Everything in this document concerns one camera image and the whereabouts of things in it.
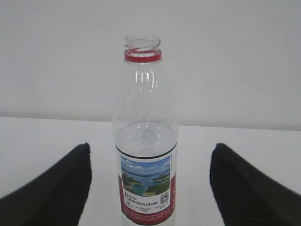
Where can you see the clear plastic water bottle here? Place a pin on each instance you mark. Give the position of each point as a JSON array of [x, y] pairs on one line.
[[145, 135]]

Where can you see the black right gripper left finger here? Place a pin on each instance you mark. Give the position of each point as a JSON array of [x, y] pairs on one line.
[[56, 197]]

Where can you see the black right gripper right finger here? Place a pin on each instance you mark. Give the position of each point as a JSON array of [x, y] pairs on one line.
[[245, 196]]

